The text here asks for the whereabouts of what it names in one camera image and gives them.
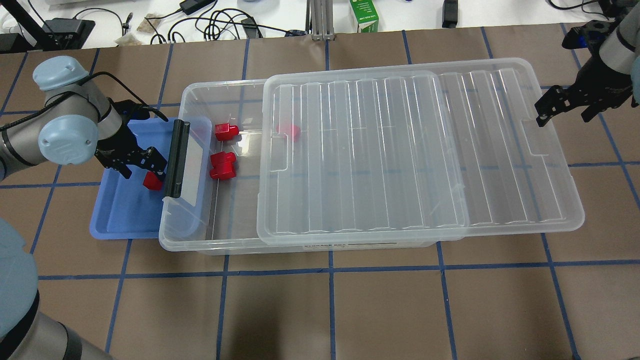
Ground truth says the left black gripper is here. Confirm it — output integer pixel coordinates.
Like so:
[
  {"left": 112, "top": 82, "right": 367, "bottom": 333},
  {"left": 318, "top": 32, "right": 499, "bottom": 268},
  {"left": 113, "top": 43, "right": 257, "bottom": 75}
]
[{"left": 94, "top": 123, "right": 168, "bottom": 181}]

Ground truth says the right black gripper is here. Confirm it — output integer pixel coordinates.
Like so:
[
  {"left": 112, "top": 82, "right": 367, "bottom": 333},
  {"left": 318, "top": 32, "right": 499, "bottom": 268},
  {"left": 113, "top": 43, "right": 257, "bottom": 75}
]
[{"left": 534, "top": 55, "right": 626, "bottom": 128}]

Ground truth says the red block from tray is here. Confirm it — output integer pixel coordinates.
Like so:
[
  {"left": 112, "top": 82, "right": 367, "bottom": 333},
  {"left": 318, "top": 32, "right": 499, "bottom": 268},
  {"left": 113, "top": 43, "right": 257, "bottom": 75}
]
[{"left": 142, "top": 171, "right": 163, "bottom": 191}]

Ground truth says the clear plastic box lid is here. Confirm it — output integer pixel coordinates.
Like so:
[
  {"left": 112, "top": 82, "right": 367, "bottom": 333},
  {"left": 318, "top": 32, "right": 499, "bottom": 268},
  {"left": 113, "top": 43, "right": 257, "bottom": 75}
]
[{"left": 256, "top": 58, "right": 585, "bottom": 248}]

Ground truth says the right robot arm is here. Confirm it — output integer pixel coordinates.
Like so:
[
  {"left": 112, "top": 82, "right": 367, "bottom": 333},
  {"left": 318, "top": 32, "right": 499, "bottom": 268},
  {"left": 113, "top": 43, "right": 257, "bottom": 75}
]
[{"left": 534, "top": 3, "right": 640, "bottom": 128}]

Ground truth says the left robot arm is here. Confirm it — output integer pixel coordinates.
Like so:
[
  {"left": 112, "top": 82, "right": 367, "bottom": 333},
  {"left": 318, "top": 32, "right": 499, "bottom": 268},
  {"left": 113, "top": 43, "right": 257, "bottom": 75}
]
[{"left": 1, "top": 55, "right": 168, "bottom": 360}]

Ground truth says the red block in box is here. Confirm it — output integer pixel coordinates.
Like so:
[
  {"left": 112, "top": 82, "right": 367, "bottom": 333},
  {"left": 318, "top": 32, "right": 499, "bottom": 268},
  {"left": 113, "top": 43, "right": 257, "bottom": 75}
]
[
  {"left": 209, "top": 152, "right": 237, "bottom": 181},
  {"left": 214, "top": 122, "right": 240, "bottom": 142},
  {"left": 276, "top": 122, "right": 302, "bottom": 143}
]

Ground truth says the clear plastic storage box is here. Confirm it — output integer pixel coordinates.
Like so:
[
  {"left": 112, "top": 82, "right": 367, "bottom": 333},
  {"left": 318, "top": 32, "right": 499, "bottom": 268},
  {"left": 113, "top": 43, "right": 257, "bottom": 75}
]
[{"left": 158, "top": 75, "right": 470, "bottom": 255}]

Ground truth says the blue plastic tray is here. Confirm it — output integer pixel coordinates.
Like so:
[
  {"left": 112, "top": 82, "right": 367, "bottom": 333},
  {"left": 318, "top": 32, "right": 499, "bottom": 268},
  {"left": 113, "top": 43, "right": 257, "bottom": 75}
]
[{"left": 89, "top": 117, "right": 174, "bottom": 240}]

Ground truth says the black power adapter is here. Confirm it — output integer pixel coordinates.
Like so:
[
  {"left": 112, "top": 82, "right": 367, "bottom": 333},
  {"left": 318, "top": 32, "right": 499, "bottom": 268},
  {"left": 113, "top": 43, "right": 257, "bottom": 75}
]
[{"left": 179, "top": 0, "right": 217, "bottom": 15}]

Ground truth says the green white carton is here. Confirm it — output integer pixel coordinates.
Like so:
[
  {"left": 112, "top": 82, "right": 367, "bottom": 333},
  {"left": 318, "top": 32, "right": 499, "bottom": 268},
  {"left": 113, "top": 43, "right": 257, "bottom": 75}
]
[{"left": 348, "top": 0, "right": 380, "bottom": 34}]

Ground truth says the black box latch handle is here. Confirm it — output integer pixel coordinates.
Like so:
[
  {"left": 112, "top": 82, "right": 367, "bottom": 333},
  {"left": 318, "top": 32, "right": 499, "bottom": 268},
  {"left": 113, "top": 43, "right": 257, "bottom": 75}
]
[{"left": 163, "top": 118, "right": 191, "bottom": 199}]

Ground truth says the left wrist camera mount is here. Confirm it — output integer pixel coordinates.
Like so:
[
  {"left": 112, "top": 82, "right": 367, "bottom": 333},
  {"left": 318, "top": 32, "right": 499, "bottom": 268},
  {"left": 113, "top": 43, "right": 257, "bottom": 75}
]
[{"left": 110, "top": 99, "right": 150, "bottom": 125}]

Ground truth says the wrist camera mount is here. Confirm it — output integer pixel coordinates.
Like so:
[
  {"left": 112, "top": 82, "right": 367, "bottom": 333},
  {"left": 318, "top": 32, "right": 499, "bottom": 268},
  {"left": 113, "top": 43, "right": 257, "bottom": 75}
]
[
  {"left": 110, "top": 99, "right": 150, "bottom": 125},
  {"left": 561, "top": 20, "right": 620, "bottom": 54}
]

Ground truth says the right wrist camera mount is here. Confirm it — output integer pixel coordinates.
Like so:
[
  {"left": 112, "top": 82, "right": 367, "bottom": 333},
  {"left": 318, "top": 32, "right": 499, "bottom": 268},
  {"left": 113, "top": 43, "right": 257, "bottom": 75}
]
[{"left": 561, "top": 20, "right": 620, "bottom": 54}]

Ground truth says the aluminium frame post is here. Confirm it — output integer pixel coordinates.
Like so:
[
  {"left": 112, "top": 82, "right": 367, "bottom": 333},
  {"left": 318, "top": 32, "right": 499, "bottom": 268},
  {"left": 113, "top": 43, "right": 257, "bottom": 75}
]
[{"left": 306, "top": 0, "right": 335, "bottom": 41}]

